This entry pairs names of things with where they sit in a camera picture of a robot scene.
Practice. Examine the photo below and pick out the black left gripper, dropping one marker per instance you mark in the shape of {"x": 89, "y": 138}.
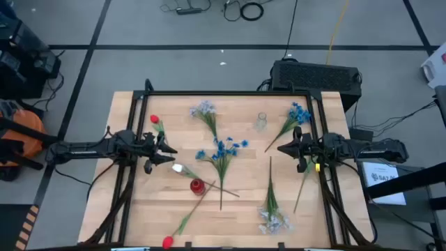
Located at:
{"x": 151, "y": 153}

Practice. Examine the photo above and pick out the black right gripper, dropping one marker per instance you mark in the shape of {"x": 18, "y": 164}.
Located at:
{"x": 306, "y": 148}

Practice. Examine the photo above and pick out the white artificial tulip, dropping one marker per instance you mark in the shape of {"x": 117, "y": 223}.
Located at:
{"x": 177, "y": 168}

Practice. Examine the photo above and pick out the green stems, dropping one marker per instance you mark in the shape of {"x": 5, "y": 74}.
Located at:
{"x": 317, "y": 167}

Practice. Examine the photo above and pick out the blue artificial flower bunch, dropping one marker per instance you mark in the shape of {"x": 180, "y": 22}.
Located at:
{"x": 296, "y": 115}
{"x": 221, "y": 164}

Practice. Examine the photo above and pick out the red artificial tulip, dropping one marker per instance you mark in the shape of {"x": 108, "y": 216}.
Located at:
{"x": 154, "y": 119}
{"x": 167, "y": 242}

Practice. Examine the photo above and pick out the white artificial flower bunch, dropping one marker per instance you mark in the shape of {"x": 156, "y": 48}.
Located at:
{"x": 271, "y": 198}
{"x": 208, "y": 116}

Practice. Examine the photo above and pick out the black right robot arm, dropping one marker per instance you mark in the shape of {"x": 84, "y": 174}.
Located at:
{"x": 366, "y": 148}

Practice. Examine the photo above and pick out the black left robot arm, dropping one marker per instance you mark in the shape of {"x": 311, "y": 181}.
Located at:
{"x": 87, "y": 150}

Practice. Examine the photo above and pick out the clear glass vase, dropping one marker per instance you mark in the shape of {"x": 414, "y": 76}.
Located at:
{"x": 261, "y": 121}

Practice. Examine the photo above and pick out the red ribbed glass vase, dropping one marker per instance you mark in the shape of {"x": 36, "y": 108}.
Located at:
{"x": 197, "y": 186}

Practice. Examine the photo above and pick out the black power adapter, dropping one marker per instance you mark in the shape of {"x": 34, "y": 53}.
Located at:
{"x": 357, "y": 134}

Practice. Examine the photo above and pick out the black computer case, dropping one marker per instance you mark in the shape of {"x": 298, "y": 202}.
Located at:
{"x": 313, "y": 76}

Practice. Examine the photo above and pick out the white paper sign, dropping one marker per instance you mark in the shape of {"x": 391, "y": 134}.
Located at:
{"x": 383, "y": 188}

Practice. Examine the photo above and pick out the black metal stand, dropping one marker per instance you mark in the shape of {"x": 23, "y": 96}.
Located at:
{"x": 407, "y": 181}

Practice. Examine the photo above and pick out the orange shop vacuum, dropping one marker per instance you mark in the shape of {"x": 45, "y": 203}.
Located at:
{"x": 29, "y": 120}

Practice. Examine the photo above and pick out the black power strip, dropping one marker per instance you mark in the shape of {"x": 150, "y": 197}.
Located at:
{"x": 189, "y": 11}

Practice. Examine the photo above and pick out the white box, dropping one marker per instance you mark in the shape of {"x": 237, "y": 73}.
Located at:
{"x": 435, "y": 69}

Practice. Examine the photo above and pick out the black hazard-striped mat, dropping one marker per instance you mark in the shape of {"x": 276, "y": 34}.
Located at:
{"x": 14, "y": 226}

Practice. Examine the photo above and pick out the black equipment cart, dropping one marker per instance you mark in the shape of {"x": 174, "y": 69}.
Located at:
{"x": 21, "y": 62}

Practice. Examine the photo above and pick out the black metal table frame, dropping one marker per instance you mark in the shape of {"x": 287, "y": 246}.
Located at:
{"x": 226, "y": 93}

